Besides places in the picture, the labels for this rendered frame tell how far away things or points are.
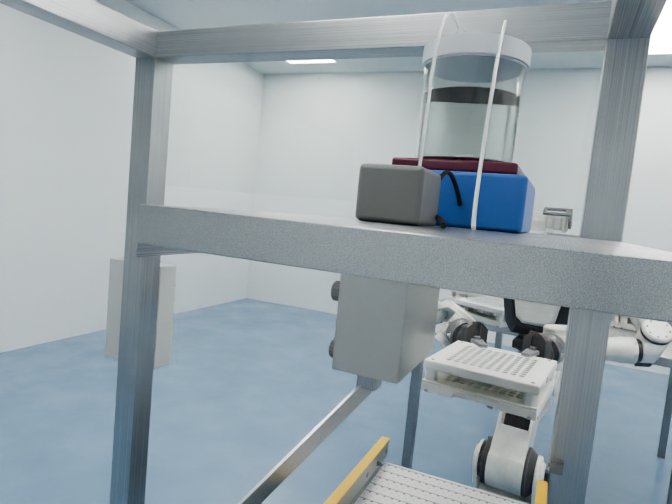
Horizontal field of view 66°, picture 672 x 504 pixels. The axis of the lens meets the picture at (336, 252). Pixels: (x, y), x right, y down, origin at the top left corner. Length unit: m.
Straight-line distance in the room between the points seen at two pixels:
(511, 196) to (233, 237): 0.42
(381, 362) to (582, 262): 0.50
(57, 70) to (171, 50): 3.44
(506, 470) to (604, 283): 1.42
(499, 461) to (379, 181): 1.27
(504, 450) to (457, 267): 1.42
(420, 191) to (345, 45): 0.57
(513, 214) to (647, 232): 5.12
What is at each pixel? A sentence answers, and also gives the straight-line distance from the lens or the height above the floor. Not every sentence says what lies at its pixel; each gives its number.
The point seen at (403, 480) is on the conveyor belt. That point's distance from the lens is 0.97.
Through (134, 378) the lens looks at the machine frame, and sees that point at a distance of 1.35.
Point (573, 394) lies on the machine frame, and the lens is 0.95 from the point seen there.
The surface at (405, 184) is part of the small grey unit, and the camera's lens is 0.52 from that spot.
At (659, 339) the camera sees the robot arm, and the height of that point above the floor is 1.02.
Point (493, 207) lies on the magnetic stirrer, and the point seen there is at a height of 1.31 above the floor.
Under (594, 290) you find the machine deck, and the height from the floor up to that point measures 1.26.
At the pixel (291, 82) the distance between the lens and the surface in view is 1.15.
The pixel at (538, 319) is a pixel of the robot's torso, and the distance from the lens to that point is 1.78.
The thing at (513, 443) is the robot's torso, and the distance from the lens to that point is 1.71.
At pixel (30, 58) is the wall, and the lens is 4.56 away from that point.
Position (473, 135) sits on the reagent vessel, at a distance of 0.73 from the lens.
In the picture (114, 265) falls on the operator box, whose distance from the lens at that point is 1.43.
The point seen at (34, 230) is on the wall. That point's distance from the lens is 4.55.
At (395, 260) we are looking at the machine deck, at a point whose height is 1.26.
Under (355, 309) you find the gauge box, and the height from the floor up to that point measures 1.14.
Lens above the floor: 1.29
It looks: 5 degrees down
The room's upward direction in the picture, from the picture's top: 5 degrees clockwise
